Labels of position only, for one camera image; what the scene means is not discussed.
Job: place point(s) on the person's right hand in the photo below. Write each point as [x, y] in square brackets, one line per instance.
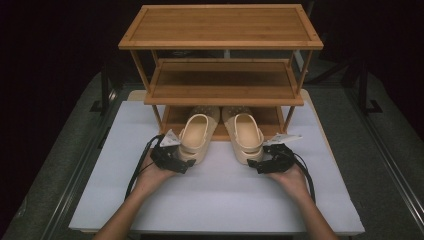
[291, 181]

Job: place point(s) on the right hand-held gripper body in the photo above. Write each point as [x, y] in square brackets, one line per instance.
[278, 156]

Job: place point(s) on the black metal stand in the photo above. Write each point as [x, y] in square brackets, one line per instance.
[365, 90]
[105, 90]

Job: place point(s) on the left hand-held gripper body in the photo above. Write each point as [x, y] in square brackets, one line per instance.
[165, 155]

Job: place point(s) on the wooden shoe rack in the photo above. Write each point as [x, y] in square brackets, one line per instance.
[220, 30]

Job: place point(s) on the person's left hand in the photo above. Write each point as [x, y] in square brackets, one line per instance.
[153, 175]

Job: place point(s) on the white table mat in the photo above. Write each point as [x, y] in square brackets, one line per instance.
[216, 200]

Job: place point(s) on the beige clog shoe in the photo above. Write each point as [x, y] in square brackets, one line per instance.
[246, 140]
[195, 140]

